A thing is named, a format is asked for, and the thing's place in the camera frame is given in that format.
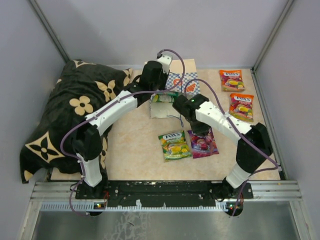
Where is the checkered paper bag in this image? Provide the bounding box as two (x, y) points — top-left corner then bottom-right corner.
(150, 59), (201, 119)

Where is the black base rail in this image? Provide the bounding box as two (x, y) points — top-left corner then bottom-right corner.
(75, 180), (253, 208)

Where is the black floral pillow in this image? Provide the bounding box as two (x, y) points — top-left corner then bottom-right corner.
(19, 59), (133, 184)

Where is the purple cable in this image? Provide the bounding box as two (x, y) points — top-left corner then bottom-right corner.
(183, 79), (280, 218)
(60, 48), (186, 218)

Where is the blue bag string handle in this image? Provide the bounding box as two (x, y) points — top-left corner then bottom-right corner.
(167, 115), (184, 128)

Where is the purple candy bag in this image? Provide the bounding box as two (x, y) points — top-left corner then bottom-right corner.
(187, 128), (219, 159)

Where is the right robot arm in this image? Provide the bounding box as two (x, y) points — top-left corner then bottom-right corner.
(172, 94), (273, 199)

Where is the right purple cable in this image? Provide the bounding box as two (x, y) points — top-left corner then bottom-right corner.
(183, 79), (280, 218)

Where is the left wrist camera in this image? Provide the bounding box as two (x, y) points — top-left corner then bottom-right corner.
(156, 52), (173, 75)

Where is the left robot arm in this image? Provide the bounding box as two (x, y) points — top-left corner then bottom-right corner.
(71, 55), (172, 199)

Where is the orange candy bag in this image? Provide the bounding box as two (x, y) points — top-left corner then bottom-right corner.
(228, 93), (254, 123)
(219, 69), (245, 92)

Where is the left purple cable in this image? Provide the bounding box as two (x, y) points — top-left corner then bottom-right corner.
(60, 48), (186, 218)

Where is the aluminium frame rail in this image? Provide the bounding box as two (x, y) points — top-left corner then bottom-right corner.
(30, 180), (302, 213)

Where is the green candy bag in paper bag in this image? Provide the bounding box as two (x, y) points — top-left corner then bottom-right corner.
(151, 91), (179, 103)

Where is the green candy bag on table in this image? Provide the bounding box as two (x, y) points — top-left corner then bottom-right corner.
(158, 130), (192, 162)

